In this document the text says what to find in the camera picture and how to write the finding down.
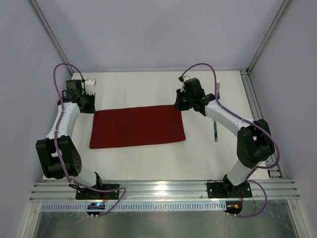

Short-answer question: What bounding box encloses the knife with teal handle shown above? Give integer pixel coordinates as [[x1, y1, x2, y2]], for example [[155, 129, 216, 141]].
[[212, 119, 218, 142]]

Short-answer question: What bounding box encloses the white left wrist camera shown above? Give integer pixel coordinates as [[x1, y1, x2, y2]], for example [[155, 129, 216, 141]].
[[84, 79, 96, 95]]

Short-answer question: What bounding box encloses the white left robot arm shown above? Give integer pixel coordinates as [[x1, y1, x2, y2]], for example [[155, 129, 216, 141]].
[[36, 79, 102, 190]]

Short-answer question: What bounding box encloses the left corner frame post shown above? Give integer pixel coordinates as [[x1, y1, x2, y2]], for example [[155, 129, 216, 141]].
[[27, 0, 70, 63]]

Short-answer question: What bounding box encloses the aluminium right side rail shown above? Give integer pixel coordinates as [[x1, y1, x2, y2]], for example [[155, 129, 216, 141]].
[[239, 70, 284, 179]]

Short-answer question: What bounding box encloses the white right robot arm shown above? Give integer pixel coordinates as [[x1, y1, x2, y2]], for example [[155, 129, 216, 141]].
[[174, 77, 275, 197]]

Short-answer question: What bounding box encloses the dark red cloth napkin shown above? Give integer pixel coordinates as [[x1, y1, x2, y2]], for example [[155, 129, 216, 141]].
[[90, 105, 186, 149]]

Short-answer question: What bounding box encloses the right corner frame post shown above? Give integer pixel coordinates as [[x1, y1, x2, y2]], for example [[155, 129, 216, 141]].
[[247, 0, 293, 74]]

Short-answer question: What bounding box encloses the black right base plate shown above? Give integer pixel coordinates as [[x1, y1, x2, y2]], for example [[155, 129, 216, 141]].
[[207, 181, 253, 198]]

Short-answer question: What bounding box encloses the slotted cable duct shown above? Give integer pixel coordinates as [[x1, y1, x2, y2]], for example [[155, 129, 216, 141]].
[[40, 200, 227, 212]]

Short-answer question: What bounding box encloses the fork with teal handle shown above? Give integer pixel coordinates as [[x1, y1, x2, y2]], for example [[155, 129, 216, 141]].
[[216, 79, 220, 100]]

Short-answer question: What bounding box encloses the corner frame post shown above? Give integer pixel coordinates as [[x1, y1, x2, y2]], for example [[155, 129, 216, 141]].
[[27, 0, 70, 63], [247, 0, 293, 74]]

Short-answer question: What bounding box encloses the aluminium front rail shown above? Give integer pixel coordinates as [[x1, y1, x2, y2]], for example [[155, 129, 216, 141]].
[[29, 179, 300, 202]]

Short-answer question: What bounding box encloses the aluminium rail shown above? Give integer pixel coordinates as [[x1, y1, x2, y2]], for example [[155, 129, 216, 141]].
[[29, 179, 300, 202], [239, 70, 284, 179]]

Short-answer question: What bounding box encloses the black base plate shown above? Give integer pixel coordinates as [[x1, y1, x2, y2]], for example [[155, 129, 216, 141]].
[[207, 181, 253, 198], [75, 183, 119, 200]]

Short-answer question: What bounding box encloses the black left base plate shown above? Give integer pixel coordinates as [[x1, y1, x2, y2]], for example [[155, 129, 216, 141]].
[[75, 183, 119, 200]]

